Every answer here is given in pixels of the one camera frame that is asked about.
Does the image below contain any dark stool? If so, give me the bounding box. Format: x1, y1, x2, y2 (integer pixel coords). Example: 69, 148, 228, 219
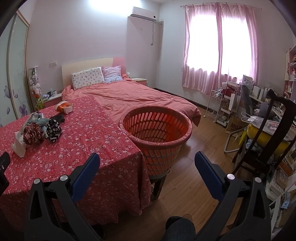
148, 171, 170, 201

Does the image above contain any white paper bag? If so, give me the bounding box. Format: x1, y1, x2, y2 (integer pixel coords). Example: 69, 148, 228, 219
229, 89, 242, 113

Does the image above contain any wardrobe with purple flower print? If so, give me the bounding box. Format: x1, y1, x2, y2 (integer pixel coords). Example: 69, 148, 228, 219
0, 11, 31, 128

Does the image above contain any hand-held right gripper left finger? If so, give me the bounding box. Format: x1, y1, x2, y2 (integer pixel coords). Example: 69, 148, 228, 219
24, 152, 102, 241

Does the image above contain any pink and white bookshelf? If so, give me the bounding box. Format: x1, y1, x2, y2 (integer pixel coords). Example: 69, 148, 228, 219
283, 45, 296, 105

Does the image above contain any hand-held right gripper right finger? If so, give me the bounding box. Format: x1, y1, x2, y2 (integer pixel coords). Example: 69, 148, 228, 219
194, 151, 271, 241

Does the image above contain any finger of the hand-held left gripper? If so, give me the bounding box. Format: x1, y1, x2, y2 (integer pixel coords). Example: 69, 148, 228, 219
0, 152, 11, 196

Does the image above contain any orange bottle with white cap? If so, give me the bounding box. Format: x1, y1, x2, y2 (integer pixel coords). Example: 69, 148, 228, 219
55, 101, 74, 114

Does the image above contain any white wire cart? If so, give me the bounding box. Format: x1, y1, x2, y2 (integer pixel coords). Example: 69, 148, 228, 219
205, 89, 232, 127

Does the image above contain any pink duvet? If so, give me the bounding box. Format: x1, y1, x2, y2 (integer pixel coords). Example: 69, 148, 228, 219
61, 74, 201, 127

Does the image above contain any yellow cushion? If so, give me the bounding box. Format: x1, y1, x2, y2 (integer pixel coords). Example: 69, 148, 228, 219
246, 124, 290, 151

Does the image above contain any orange plastic laundry basket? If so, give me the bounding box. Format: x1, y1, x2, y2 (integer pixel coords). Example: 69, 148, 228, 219
118, 106, 193, 176

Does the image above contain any pink nightstand with mugs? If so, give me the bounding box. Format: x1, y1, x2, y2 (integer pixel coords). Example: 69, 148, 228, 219
43, 93, 63, 107

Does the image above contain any pink striped pillow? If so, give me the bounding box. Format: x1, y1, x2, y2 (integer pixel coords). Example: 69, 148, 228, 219
102, 65, 123, 83

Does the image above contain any white tube frame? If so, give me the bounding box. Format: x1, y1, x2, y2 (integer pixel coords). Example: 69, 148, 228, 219
223, 126, 247, 153

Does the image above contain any pink curtain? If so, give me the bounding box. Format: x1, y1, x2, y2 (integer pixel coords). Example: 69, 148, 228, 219
181, 3, 222, 94
216, 2, 260, 88

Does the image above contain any clear tube of plush toys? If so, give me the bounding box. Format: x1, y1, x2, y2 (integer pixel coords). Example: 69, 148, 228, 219
28, 66, 44, 112

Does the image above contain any brown paper bag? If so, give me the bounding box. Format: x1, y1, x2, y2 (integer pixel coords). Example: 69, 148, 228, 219
225, 113, 248, 135

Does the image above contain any beige and pink headboard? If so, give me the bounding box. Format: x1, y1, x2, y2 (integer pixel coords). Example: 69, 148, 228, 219
61, 57, 127, 87

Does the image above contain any cluttered desk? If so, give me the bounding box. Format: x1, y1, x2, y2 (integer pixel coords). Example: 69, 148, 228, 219
240, 74, 296, 130

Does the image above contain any red floral table cloth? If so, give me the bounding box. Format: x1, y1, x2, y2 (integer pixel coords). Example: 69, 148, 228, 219
0, 95, 152, 225

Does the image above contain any pile of small clothes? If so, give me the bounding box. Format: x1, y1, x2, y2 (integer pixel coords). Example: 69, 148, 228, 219
23, 122, 45, 145

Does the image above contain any dark wooden chair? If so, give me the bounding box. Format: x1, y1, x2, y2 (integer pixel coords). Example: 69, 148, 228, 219
232, 89, 296, 183

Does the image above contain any black floral cloth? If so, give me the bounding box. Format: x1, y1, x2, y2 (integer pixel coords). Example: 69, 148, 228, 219
45, 118, 63, 143

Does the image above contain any white air conditioner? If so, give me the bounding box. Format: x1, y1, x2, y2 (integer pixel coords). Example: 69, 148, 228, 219
130, 6, 157, 22

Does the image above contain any person's leg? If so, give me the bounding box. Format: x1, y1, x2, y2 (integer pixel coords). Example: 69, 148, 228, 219
161, 215, 197, 241

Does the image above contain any white floral pillow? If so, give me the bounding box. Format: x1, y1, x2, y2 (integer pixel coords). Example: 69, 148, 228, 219
71, 67, 105, 91

